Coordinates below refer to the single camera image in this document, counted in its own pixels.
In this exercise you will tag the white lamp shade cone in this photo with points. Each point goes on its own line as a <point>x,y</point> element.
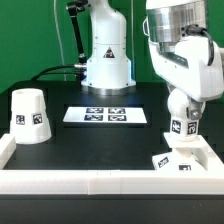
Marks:
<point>29,122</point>

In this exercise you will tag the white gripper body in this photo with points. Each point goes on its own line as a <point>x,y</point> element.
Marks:
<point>191,74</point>

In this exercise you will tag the white lamp base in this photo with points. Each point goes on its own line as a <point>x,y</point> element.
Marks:
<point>182,156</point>

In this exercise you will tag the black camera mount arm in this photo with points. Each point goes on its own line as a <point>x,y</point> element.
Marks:
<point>74,8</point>

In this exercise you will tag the white U-shaped fence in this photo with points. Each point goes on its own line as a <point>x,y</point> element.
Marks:
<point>209,181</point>

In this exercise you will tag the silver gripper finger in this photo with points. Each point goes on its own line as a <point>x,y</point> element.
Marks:
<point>195,109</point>

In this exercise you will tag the white marker tag sheet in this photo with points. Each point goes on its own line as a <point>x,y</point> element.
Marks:
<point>128,115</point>

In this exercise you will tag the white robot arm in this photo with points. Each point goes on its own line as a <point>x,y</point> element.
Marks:
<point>167,23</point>

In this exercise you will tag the white lamp bulb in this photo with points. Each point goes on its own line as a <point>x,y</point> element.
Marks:
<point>182,128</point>

